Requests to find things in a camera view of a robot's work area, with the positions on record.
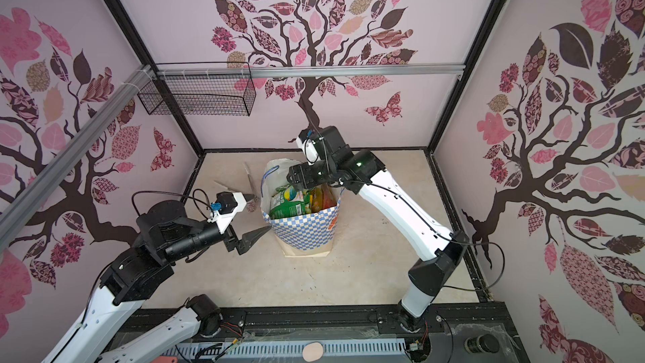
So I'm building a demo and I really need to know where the blue checkered paper bag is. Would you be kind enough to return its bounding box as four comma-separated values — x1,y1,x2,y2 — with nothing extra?
260,159,342,258

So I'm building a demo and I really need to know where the green Fox's candy bag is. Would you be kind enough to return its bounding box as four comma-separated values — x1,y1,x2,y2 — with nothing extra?
269,185,307,219

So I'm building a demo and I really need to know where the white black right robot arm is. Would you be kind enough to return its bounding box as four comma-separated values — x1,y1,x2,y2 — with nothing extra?
287,126,470,332

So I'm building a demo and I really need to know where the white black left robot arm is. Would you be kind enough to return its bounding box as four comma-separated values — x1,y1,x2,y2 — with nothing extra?
45,200,270,362

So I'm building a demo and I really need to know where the round beige sticker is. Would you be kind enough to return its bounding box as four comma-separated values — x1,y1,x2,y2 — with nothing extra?
302,342,324,362

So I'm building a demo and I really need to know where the black knob on base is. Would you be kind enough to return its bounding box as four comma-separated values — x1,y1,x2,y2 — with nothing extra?
464,334,501,354

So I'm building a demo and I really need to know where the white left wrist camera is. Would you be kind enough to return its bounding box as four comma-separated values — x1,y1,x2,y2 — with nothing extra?
208,192,248,234

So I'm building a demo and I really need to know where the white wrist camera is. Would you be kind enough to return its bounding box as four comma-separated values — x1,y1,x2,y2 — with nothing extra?
208,192,248,234
296,129,321,165

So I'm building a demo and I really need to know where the metal scissors pink handle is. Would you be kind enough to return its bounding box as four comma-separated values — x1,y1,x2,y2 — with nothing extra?
213,161,260,213

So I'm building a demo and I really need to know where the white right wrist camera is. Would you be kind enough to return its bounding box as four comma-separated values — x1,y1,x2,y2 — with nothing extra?
296,129,321,165

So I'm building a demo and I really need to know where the black wire basket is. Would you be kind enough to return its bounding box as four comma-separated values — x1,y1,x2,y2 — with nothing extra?
138,60,256,117

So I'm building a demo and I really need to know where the slotted white cable duct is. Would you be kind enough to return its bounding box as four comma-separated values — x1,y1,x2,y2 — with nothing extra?
161,339,410,362

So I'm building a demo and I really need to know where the aluminium rail back wall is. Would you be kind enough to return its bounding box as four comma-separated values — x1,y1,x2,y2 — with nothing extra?
156,63,465,78

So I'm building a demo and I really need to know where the aluminium rail wall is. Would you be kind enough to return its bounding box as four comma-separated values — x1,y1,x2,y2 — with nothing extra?
1,65,154,250
156,63,465,78

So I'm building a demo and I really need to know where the aluminium rail left wall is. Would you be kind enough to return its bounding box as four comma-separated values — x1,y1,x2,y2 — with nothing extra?
1,65,154,250

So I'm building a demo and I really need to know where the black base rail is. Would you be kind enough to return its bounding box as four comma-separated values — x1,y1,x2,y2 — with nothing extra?
120,301,525,363

